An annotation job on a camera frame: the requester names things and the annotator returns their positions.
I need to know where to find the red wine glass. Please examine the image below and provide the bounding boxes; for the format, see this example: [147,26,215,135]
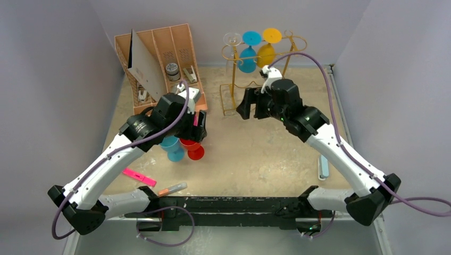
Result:
[180,139,205,160]

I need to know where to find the blue wine glass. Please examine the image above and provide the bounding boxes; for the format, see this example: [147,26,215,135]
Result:
[238,31,262,73]
[159,136,185,163]

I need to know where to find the clear wine glass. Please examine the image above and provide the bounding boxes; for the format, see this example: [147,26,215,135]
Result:
[223,32,242,81]

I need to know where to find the magenta wine glass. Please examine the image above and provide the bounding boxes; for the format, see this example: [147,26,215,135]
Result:
[193,113,198,126]

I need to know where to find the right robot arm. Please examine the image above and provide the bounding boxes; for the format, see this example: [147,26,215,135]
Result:
[236,79,401,226]

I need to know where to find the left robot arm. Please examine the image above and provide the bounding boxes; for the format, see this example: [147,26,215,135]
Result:
[47,88,207,240]

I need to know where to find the gold wine glass rack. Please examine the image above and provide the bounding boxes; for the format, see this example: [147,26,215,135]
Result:
[220,31,307,115]

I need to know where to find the yellow wine glass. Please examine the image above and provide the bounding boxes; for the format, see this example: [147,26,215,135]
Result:
[256,28,282,68]

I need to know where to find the grey orange marker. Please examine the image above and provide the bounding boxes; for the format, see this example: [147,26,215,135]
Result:
[157,182,187,197]

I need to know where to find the stapler in organizer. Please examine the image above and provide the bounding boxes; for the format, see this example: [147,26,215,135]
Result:
[183,65,197,83]

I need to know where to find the small round tin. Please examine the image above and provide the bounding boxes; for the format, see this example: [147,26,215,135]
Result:
[165,62,181,81]

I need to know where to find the pink highlighter marker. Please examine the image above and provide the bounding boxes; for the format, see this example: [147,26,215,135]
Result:
[122,168,157,187]

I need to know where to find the light blue eraser bar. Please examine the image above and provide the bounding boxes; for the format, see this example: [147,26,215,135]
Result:
[318,155,330,181]

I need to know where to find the peach file organizer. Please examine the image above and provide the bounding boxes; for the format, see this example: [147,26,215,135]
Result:
[114,24,208,114]

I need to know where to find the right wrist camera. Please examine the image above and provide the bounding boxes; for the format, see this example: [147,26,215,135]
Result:
[260,65,283,94]

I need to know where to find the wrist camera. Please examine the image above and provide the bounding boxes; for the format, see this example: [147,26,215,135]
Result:
[260,65,283,94]
[174,83,201,114]

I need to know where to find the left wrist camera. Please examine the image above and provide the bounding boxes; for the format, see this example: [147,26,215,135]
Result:
[174,83,201,114]

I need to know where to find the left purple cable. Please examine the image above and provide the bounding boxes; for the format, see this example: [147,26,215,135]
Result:
[52,79,190,241]

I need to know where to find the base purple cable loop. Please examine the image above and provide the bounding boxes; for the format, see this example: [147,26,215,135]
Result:
[136,205,196,248]

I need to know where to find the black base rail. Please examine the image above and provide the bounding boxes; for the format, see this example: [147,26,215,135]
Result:
[125,196,332,232]

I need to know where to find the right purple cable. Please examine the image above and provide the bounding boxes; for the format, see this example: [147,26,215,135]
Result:
[268,53,451,217]

